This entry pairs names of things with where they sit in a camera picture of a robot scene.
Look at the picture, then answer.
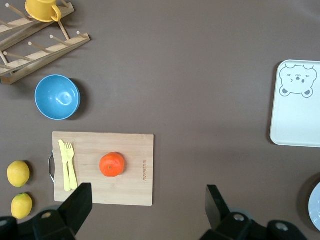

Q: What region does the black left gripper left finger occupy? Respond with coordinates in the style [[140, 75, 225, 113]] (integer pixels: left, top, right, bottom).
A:
[[32, 182, 93, 240]]

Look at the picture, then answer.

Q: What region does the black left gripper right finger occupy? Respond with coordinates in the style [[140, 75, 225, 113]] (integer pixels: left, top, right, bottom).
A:
[[199, 184, 252, 240]]

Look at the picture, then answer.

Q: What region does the orange mandarin fruit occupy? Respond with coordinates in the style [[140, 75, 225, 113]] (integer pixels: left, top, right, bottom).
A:
[[99, 151, 126, 178]]

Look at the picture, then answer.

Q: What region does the white round plate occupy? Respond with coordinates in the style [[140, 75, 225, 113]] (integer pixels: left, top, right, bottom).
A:
[[307, 181, 320, 232]]

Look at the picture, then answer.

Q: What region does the yellow plastic fork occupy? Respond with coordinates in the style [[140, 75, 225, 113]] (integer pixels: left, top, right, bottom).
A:
[[64, 142, 79, 190]]

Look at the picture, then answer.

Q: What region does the yellow plastic knife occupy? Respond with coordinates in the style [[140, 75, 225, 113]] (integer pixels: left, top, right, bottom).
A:
[[58, 139, 72, 193]]

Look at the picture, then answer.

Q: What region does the yellow lemon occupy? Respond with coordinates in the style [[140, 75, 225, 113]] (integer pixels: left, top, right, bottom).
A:
[[10, 192, 33, 220], [6, 160, 31, 188]]

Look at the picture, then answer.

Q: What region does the wooden cutting board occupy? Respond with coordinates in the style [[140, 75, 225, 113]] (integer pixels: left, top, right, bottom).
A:
[[47, 131, 155, 207]]

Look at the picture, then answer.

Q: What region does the blue bowl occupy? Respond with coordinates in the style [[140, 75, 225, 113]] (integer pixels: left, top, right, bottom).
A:
[[34, 74, 82, 121]]

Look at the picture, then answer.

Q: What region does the cream bear print tray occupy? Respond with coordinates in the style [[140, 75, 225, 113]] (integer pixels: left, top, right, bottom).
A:
[[269, 59, 320, 148]]

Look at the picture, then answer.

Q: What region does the wooden peg drying rack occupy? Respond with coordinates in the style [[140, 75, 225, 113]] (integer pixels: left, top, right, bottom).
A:
[[0, 0, 91, 85]]

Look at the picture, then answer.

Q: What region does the yellow mug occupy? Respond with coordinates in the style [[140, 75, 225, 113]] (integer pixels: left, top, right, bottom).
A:
[[24, 0, 62, 23]]

